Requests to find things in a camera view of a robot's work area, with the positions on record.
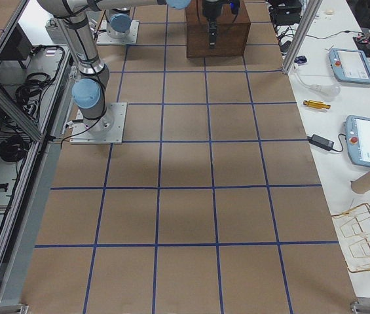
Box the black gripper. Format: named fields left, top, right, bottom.
left=202, top=0, right=221, bottom=48

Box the dark wooden drawer cabinet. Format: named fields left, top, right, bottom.
left=185, top=1, right=251, bottom=58

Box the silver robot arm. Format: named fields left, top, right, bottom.
left=39, top=1, right=191, bottom=139
left=105, top=7, right=132, bottom=38

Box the blue computer mouse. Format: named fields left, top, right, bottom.
left=294, top=56, right=307, bottom=64

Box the clear light bulb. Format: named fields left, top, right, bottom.
left=292, top=63, right=341, bottom=97

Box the far teach pendant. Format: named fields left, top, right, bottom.
left=328, top=48, right=370, bottom=85

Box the teach pendant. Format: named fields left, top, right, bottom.
left=328, top=48, right=370, bottom=85
left=344, top=115, right=370, bottom=167

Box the black power adapter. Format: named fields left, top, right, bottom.
left=307, top=134, right=334, bottom=151

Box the near teach pendant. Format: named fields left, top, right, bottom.
left=344, top=115, right=370, bottom=167

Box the aluminium frame post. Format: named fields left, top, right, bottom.
left=282, top=0, right=322, bottom=74

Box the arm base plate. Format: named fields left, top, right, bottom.
left=69, top=102, right=127, bottom=145
left=96, top=20, right=139, bottom=45

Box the gold wire rack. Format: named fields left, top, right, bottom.
left=331, top=203, right=370, bottom=273

